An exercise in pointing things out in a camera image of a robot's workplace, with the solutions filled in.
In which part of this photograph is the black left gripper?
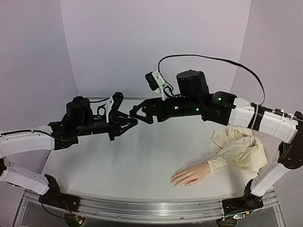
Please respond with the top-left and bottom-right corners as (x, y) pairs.
(75, 111), (136, 141)

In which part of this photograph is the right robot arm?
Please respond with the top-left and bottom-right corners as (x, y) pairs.
(130, 70), (303, 197)

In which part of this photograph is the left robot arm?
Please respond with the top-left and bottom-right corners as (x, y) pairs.
(0, 92), (138, 207)

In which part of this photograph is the mannequin hand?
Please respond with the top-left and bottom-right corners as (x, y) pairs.
(171, 162), (210, 186)

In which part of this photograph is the cream cloth sleeve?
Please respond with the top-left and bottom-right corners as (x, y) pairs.
(207, 126), (267, 174)

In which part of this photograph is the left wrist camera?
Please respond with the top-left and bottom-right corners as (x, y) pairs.
(105, 92), (124, 123)

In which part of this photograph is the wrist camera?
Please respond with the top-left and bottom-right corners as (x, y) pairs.
(105, 92), (124, 123)
(145, 71), (172, 101)

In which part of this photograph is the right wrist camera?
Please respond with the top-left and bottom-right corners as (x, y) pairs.
(145, 71), (172, 101)

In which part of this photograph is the black right camera cable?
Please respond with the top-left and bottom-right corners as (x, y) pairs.
(158, 54), (266, 106)

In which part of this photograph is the black camera cable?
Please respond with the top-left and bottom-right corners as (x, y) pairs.
(0, 98), (112, 140)
(158, 54), (266, 106)

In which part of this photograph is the aluminium front rail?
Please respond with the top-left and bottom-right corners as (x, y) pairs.
(14, 189), (285, 227)

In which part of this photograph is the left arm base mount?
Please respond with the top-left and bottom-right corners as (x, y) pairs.
(39, 174), (80, 211)

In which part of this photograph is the black left camera cable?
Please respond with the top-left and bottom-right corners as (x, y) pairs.
(0, 98), (112, 140)

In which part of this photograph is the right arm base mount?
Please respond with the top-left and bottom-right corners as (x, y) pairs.
(222, 179), (264, 217)

